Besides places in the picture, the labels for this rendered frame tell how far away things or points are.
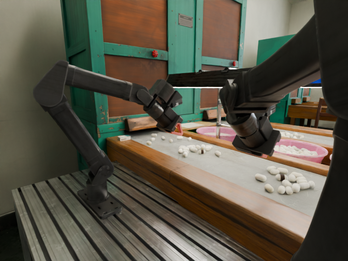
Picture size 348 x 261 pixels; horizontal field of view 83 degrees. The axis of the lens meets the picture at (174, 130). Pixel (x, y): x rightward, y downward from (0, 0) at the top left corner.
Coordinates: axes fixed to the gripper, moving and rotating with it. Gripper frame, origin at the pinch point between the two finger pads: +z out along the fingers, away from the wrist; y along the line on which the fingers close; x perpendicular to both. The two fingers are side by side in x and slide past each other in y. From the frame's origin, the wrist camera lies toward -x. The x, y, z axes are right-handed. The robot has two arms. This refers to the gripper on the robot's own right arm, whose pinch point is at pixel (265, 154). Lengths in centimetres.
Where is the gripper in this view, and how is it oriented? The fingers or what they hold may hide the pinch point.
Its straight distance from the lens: 60.5
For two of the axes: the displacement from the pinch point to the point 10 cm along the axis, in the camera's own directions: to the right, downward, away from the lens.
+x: -5.0, 8.4, -2.3
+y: -6.4, -1.8, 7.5
